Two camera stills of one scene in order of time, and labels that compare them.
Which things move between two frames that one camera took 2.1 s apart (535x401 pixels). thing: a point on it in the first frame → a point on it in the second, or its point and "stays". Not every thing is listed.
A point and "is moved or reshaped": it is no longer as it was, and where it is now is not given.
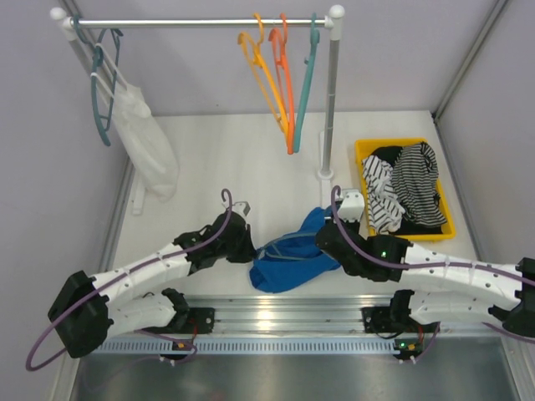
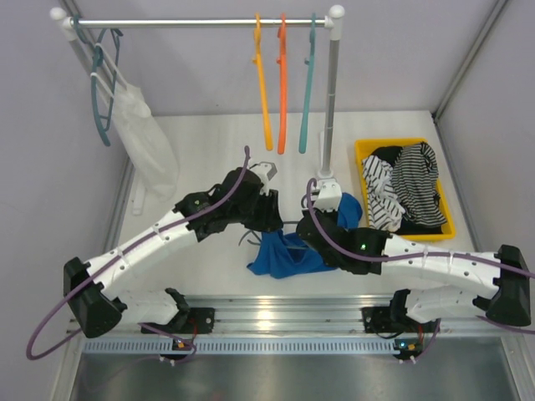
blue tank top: x=292 y=259 is moved or reshaped
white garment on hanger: x=146 y=150 stays
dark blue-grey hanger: x=281 y=256 → x=303 y=199
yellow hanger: x=255 y=53 → x=267 y=109
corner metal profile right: x=454 y=84 stays
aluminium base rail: x=299 y=325 stays
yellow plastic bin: x=363 y=149 stays
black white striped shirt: x=415 y=180 stays
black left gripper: x=242 y=244 → x=267 y=210
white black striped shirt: x=385 y=209 stays
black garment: x=388 y=154 stays
